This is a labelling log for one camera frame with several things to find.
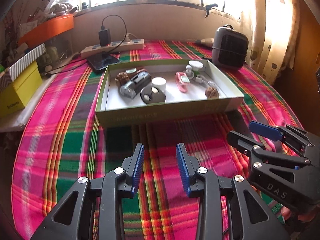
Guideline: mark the orange tray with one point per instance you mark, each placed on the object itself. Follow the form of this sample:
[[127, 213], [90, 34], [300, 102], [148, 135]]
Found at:
[[50, 28]]

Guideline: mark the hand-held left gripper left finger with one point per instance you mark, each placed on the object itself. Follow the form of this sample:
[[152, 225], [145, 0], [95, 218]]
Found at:
[[138, 167]]

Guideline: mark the beige cone-shaped object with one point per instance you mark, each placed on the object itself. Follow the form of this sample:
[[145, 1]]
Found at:
[[206, 41]]

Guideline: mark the black window latch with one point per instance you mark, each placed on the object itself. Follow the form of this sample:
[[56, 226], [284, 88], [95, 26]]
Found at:
[[208, 7]]

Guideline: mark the white plastic bag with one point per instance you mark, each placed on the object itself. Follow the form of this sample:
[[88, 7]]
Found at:
[[57, 0]]

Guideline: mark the yellow box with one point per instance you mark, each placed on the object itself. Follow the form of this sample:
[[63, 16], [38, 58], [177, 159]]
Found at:
[[22, 87]]

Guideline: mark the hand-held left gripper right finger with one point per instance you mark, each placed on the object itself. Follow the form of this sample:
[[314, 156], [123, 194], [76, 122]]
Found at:
[[183, 170]]

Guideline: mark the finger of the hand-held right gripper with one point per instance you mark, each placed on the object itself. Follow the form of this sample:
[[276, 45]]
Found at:
[[240, 140], [265, 130]]

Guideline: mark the beige power strip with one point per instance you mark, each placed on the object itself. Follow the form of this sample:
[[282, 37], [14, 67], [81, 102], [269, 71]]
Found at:
[[130, 44]]

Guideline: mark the black charger plug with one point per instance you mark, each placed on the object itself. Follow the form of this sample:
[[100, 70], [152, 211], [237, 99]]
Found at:
[[104, 37]]

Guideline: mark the shallow cardboard box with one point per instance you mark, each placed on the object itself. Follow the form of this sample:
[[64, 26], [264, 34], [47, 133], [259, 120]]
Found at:
[[125, 116]]

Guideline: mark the grey portable heater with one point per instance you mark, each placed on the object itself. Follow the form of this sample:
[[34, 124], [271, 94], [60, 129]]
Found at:
[[230, 47]]

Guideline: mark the cream heart print curtain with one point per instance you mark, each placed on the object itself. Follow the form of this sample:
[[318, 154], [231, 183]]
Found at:
[[270, 30]]

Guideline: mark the grey striped box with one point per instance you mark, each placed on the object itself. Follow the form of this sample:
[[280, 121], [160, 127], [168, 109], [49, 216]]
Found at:
[[27, 57]]

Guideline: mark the glass jar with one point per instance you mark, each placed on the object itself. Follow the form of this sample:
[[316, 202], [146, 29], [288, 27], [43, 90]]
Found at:
[[52, 55]]

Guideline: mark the white and green spool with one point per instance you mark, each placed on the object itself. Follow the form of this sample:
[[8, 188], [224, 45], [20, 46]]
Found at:
[[196, 64]]

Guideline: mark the black smartphone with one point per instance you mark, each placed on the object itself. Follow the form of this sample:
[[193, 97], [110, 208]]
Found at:
[[102, 61]]

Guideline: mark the grey round knob gadget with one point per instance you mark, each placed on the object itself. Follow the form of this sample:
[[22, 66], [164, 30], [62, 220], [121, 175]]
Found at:
[[190, 71]]

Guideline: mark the white round plastic jar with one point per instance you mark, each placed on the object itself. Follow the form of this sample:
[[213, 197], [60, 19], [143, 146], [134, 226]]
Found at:
[[158, 83]]

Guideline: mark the black round remote fob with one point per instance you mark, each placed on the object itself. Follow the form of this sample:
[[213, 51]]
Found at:
[[152, 96]]

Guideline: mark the person's right hand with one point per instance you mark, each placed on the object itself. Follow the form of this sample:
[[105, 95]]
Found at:
[[286, 213]]

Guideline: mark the brown walnut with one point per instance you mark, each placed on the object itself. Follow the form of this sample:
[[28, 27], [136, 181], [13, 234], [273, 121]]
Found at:
[[212, 93], [122, 78]]

